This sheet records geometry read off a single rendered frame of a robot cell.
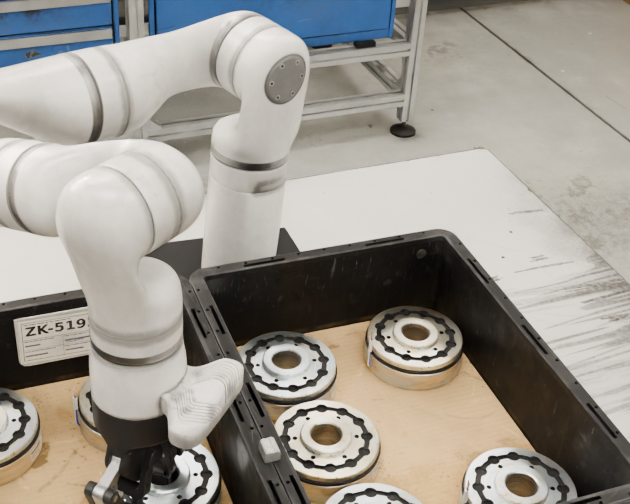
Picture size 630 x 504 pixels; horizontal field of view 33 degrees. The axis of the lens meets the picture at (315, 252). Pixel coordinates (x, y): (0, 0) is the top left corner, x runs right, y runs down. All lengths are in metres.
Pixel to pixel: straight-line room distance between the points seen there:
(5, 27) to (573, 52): 2.11
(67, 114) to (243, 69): 0.22
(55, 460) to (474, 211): 0.84
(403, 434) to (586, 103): 2.70
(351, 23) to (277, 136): 1.88
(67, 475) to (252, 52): 0.47
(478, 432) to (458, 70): 2.76
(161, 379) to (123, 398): 0.03
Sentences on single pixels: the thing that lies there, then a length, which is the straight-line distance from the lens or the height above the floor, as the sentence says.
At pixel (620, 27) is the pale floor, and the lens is 4.33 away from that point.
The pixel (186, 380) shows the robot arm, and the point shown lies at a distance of 0.83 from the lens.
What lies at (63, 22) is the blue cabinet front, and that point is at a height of 0.47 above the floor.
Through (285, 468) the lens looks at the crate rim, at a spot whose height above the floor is 0.93.
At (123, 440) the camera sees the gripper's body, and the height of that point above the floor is 0.97.
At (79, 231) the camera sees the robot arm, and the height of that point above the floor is 1.17.
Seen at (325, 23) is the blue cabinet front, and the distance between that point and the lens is 3.03.
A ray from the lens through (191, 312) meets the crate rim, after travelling 1.03.
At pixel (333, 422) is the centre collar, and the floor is 0.87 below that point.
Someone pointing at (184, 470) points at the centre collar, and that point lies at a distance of 0.96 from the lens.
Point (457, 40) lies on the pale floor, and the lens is 3.99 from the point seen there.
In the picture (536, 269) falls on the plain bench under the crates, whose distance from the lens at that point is 1.54.
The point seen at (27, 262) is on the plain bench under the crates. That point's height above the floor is 0.70.
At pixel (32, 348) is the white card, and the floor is 0.88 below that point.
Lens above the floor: 1.57
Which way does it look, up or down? 35 degrees down
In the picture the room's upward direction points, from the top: 4 degrees clockwise
